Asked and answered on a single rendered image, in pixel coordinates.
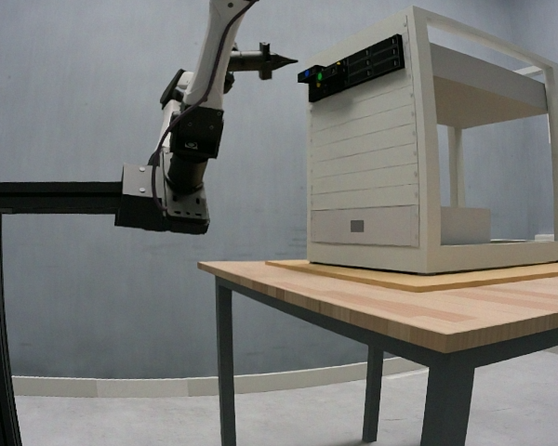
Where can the beige rack frame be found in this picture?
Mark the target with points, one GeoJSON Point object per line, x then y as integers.
{"type": "Point", "coordinates": [376, 144]}

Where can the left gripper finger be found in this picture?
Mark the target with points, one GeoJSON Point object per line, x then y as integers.
{"type": "Point", "coordinates": [276, 57]}
{"type": "Point", "coordinates": [279, 64]}

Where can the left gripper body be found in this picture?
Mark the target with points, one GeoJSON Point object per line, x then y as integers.
{"type": "Point", "coordinates": [258, 61]}

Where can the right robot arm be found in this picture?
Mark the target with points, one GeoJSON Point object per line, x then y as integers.
{"type": "Point", "coordinates": [183, 162]}

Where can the tan cardboard sheet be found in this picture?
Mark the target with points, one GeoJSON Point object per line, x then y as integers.
{"type": "Point", "coordinates": [410, 281]}

